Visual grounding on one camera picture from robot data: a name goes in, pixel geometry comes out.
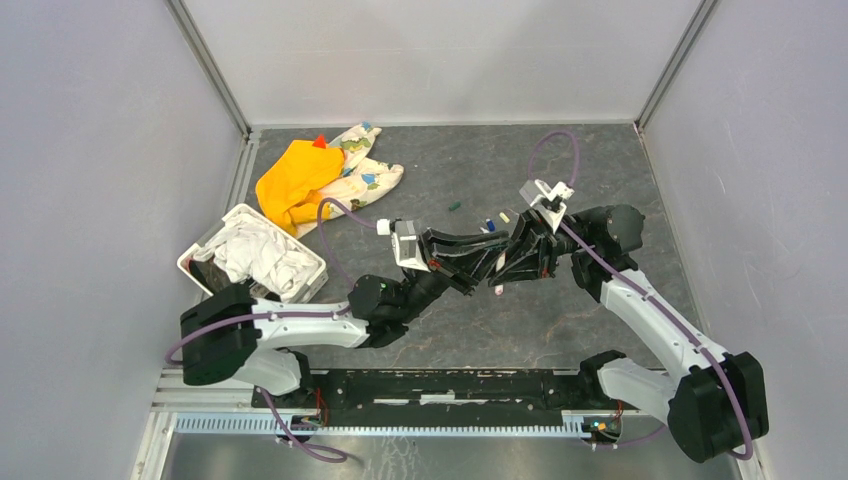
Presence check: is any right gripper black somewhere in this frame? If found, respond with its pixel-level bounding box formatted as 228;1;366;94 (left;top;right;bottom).
500;206;596;280

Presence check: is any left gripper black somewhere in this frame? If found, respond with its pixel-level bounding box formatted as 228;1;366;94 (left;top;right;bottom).
397;235;519;328

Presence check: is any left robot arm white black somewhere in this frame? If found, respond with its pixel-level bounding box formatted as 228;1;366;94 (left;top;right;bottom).
166;229;510;408

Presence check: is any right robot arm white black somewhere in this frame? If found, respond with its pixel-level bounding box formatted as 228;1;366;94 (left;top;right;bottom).
489;204;769;463

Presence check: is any cream patterned cloth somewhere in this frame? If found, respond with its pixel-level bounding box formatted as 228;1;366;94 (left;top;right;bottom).
294;122;405;238

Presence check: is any yellow orange cloth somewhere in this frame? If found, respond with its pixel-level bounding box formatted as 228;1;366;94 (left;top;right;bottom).
255;135;345;236

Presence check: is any white cloth in basket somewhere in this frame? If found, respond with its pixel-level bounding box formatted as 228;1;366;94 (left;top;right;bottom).
190;208;323;302

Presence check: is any white laundry basket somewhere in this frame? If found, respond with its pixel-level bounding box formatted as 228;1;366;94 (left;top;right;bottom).
177;203;328;303

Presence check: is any black garment in basket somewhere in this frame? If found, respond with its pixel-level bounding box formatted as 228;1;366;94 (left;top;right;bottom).
187;260;264;298

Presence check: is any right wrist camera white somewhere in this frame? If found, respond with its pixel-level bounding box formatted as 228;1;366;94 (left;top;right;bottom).
519;179;574;231

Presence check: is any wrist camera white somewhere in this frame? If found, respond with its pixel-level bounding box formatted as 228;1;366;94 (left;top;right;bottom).
519;179;574;231
390;219;429;271

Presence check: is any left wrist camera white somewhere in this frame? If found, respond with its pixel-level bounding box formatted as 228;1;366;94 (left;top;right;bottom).
390;219;429;271

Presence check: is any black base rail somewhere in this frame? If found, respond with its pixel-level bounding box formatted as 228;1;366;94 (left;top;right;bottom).
251;368;644;429

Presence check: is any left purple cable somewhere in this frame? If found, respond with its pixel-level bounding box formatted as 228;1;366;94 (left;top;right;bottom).
164;197;392;464

